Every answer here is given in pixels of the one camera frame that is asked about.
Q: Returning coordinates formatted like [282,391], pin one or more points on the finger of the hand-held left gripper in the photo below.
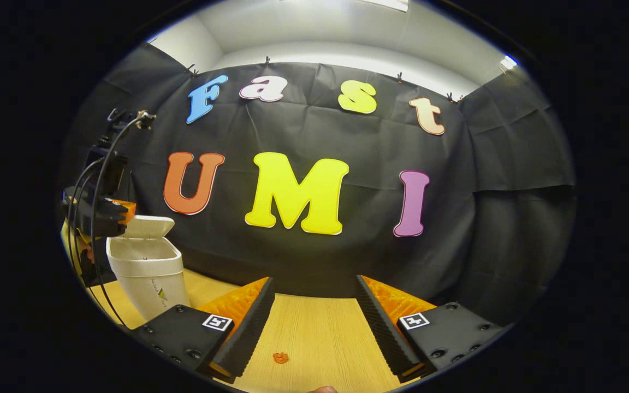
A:
[128,210]

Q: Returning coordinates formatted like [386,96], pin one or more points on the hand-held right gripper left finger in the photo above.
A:
[249,333]

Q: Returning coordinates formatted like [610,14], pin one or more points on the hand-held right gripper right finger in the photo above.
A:
[385,333]

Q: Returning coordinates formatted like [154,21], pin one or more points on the orange paper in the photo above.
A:
[280,358]

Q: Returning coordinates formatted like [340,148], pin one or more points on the white desktop garbage bin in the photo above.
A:
[148,273]

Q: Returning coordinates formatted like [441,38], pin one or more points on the wooden desktop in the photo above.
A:
[320,338]

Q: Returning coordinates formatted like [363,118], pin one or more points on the black backdrop cloth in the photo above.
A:
[320,131]

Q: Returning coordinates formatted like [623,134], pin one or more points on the ceiling light panel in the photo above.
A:
[385,4]

